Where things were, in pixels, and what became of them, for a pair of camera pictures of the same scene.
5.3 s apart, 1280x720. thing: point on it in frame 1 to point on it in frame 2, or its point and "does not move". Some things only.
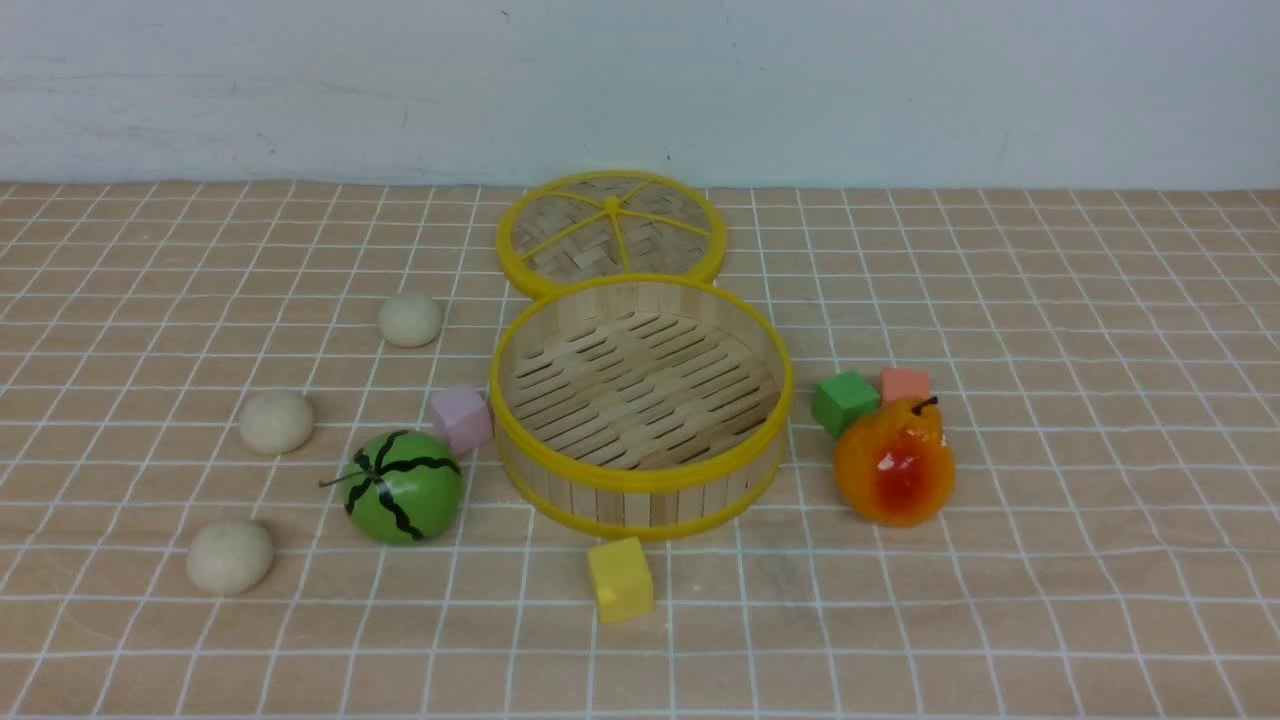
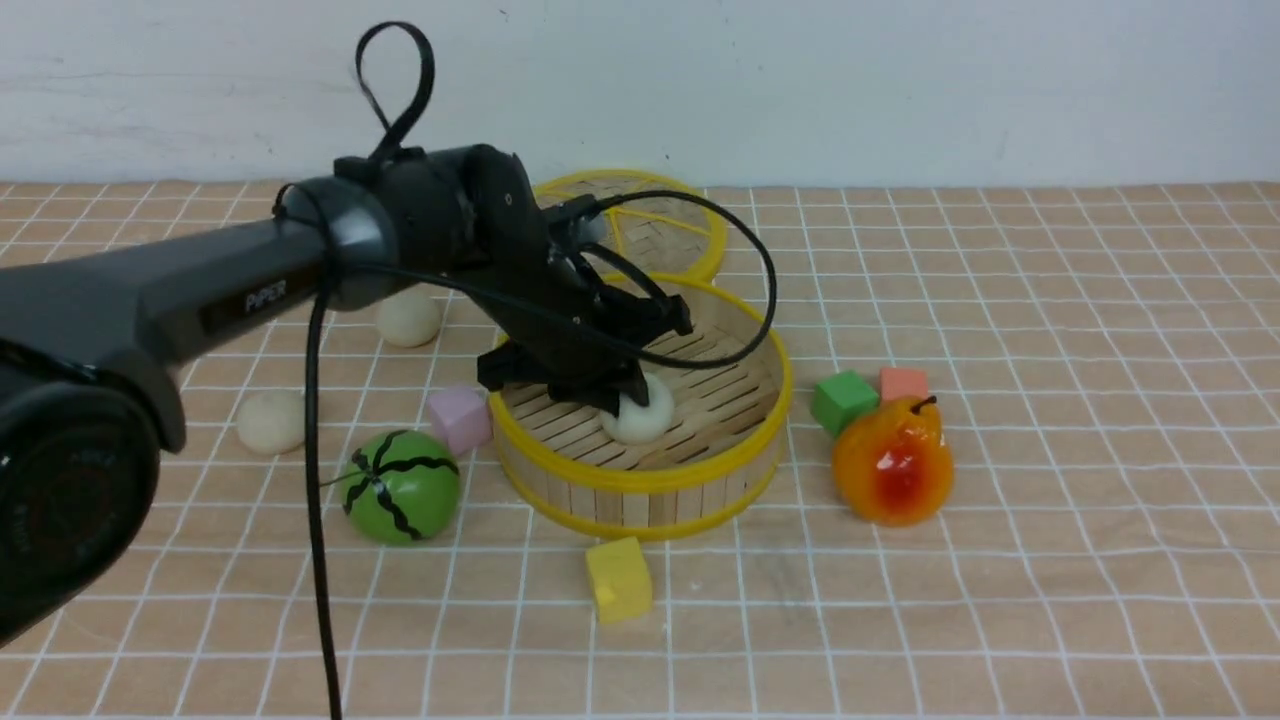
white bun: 277,423 does not move
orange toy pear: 896,465 does not move
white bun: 229,557 to 638,423
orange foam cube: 900,383 does not move
